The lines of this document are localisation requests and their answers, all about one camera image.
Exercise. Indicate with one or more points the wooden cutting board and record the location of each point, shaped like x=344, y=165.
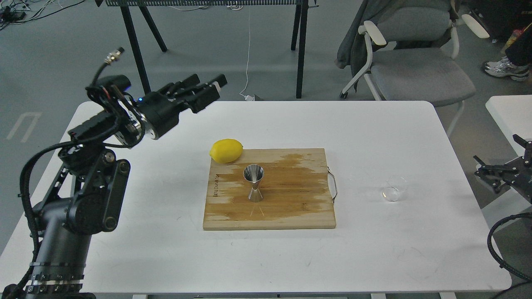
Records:
x=295, y=188

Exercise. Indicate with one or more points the yellow lemon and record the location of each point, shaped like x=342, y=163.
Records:
x=226, y=150

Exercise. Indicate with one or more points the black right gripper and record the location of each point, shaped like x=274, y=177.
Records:
x=515, y=173

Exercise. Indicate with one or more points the small clear glass cup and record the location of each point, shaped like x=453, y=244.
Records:
x=395, y=189

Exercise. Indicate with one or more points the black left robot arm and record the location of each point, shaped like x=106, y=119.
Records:
x=86, y=195

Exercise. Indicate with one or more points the steel double jigger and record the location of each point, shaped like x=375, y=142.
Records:
x=253, y=174

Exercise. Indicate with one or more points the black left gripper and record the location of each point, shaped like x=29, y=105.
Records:
x=159, y=110

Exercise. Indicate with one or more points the grey office chair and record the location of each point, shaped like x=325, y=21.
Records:
x=411, y=57

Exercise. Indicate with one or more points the white grey sneaker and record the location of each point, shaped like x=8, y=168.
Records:
x=504, y=68

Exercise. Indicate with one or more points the dark grey hanging jacket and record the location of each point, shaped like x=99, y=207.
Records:
x=352, y=51

